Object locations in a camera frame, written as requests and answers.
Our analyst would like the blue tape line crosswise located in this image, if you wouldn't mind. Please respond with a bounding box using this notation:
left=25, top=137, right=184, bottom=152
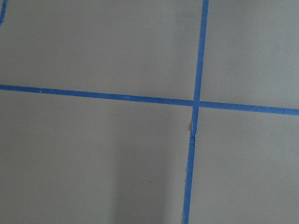
left=0, top=84, right=299, bottom=116

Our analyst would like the blue tape line lengthwise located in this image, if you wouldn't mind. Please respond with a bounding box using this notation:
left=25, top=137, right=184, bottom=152
left=182, top=0, right=209, bottom=224

